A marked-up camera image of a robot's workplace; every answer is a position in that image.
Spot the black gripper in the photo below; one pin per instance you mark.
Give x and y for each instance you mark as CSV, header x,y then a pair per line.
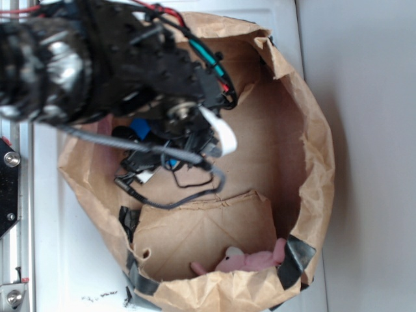
x,y
184,123

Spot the blue rectangular block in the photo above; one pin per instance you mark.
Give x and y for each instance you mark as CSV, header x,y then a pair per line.
x,y
146,161

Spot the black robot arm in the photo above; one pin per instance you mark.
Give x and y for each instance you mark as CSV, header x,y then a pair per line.
x,y
126,75

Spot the white tape label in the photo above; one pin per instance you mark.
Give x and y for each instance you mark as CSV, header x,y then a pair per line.
x,y
226,136

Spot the white plastic tray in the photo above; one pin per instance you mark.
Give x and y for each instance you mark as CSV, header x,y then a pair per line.
x,y
74,271

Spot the pink plush toy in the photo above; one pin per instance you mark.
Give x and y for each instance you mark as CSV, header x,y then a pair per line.
x,y
236,259

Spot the brown paper bag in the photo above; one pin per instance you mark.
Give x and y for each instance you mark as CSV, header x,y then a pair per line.
x,y
279,184

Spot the black mounting bracket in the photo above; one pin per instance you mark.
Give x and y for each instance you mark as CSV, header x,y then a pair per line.
x,y
9,186

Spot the aluminium frame rail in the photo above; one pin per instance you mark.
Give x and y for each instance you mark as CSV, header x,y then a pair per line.
x,y
17,246

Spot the silver corner bracket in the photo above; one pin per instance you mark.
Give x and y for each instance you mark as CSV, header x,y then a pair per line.
x,y
14,297

